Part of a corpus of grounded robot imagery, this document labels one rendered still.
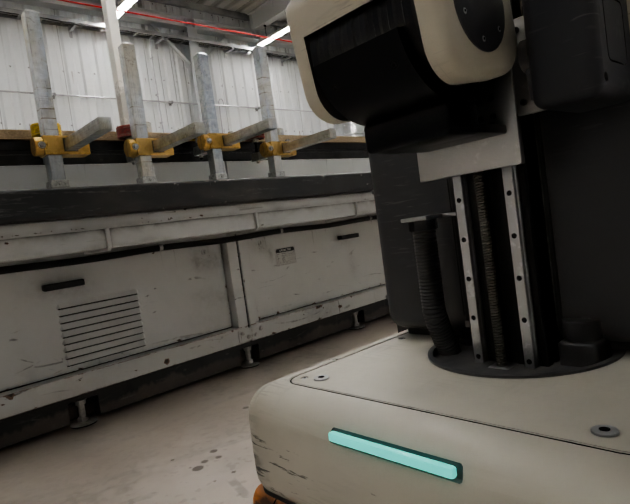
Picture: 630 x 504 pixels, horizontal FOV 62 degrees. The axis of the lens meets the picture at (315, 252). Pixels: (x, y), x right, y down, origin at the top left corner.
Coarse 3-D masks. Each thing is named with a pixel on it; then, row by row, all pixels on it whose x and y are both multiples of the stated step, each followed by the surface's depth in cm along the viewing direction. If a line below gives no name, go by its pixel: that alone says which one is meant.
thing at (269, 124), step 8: (264, 120) 154; (272, 120) 154; (248, 128) 160; (256, 128) 158; (264, 128) 155; (272, 128) 154; (224, 136) 170; (232, 136) 167; (240, 136) 164; (248, 136) 161; (224, 144) 171; (232, 144) 172; (200, 152) 182
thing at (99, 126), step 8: (96, 120) 120; (104, 120) 120; (80, 128) 128; (88, 128) 124; (96, 128) 121; (104, 128) 120; (72, 136) 132; (80, 136) 128; (88, 136) 125; (96, 136) 126; (72, 144) 133; (80, 144) 132
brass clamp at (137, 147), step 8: (128, 144) 150; (136, 144) 150; (144, 144) 152; (152, 144) 154; (128, 152) 151; (136, 152) 151; (144, 152) 152; (152, 152) 154; (160, 152) 156; (168, 152) 157
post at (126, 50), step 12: (120, 48) 152; (132, 48) 152; (120, 60) 153; (132, 60) 152; (132, 72) 152; (132, 84) 152; (132, 96) 151; (132, 108) 151; (132, 120) 152; (144, 120) 153; (132, 132) 153; (144, 132) 153; (144, 156) 153; (144, 168) 153
